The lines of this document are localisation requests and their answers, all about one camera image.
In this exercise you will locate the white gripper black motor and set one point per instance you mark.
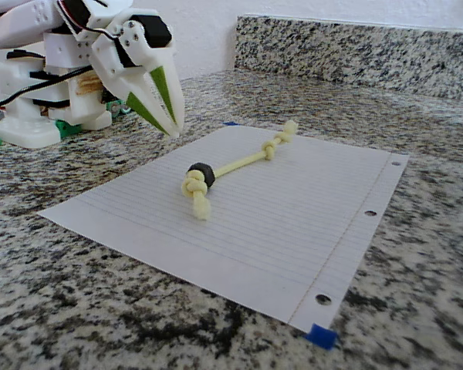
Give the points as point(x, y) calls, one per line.
point(136, 68)

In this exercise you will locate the black hex nut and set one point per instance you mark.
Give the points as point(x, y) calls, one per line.
point(209, 174)

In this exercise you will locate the green battery pack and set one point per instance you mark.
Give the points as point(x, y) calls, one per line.
point(117, 108)

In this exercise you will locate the amber tape strip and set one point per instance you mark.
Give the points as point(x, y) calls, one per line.
point(86, 83)

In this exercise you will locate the blue tape piece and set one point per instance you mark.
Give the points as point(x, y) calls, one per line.
point(230, 124)
point(322, 336)

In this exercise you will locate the lined paper sheet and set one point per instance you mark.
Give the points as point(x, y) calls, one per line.
point(274, 231)

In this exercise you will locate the green base plate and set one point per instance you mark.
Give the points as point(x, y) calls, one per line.
point(67, 129)

